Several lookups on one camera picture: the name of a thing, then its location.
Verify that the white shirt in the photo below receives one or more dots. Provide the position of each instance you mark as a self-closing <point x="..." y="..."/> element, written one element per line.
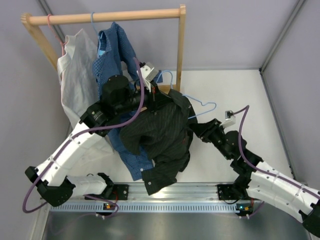
<point x="79" y="90"/>

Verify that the white slotted cable duct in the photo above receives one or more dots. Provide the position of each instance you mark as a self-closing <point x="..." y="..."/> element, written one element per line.
<point x="149" y="207"/>

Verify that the wooden clothes rack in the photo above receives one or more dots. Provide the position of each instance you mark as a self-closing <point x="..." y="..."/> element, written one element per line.
<point x="33" y="23"/>

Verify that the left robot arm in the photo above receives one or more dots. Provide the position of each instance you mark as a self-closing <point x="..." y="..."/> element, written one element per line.
<point x="51" y="178"/>

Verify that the pink wire hanger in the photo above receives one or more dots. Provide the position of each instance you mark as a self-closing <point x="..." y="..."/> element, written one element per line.
<point x="61" y="41"/>

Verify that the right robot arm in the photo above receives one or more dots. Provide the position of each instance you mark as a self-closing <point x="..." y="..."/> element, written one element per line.
<point x="258" y="180"/>

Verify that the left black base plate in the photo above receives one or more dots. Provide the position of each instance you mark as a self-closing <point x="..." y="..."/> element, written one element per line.
<point x="112" y="192"/>

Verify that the blue hanger holding shirt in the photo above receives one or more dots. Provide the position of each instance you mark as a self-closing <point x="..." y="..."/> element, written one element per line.
<point x="94" y="25"/>

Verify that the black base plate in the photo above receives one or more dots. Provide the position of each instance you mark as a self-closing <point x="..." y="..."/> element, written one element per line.
<point x="232" y="192"/>
<point x="112" y="192"/>

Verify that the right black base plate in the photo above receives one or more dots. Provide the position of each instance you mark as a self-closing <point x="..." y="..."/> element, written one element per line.
<point x="232" y="192"/>

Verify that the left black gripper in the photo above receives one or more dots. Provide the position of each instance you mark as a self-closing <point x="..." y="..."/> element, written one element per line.
<point x="156" y="99"/>

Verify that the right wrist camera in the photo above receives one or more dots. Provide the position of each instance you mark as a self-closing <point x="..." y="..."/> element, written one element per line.
<point x="230" y="119"/>

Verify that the light blue hanger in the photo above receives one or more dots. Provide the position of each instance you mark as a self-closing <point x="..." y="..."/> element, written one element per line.
<point x="171" y="86"/>

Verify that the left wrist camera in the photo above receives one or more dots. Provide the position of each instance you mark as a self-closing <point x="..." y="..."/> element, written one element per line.
<point x="148" y="73"/>

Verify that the blue checked shirt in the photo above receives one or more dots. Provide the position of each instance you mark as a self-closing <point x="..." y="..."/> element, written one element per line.
<point x="115" y="48"/>

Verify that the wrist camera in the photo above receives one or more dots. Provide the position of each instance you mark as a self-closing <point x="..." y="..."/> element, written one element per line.
<point x="230" y="119"/>
<point x="148" y="73"/>

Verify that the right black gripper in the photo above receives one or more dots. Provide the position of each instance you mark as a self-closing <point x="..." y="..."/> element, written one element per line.
<point x="215" y="125"/>

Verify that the black pinstriped shirt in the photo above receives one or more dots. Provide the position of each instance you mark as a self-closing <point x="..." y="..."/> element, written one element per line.
<point x="166" y="137"/>

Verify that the aluminium mounting rail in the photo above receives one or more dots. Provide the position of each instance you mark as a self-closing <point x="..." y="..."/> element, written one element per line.
<point x="187" y="191"/>

